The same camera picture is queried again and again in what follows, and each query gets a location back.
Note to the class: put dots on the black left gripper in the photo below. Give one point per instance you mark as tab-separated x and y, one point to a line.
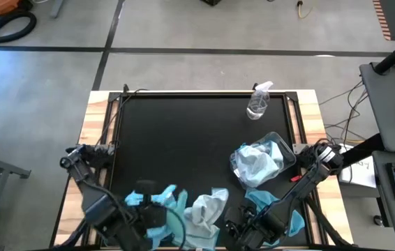
152	215

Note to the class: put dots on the clear plastic basket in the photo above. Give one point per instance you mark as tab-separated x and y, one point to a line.
288	153

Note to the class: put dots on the clear plastic spray bottle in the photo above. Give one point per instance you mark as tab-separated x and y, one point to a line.
257	104

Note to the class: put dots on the black caster wheel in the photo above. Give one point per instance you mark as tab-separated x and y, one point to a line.
378	220

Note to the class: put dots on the white paper sheet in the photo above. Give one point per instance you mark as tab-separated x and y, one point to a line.
363	172

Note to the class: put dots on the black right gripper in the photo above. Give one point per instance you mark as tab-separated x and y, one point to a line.
258	226

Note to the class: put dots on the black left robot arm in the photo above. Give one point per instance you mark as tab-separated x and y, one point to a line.
93	202

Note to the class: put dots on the wooden desk grey legs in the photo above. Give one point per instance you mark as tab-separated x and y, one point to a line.
58	8

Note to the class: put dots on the small red clip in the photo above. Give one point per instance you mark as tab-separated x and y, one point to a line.
295	178

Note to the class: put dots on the orange shop vacuum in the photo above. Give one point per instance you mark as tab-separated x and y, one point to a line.
0	5

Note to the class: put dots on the metal frame clamp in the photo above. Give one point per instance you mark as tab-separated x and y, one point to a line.
255	86
125	88

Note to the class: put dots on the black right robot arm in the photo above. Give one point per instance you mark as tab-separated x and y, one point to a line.
298	189

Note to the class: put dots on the green teal microfiber towel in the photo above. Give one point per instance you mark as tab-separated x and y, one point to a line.
177	223

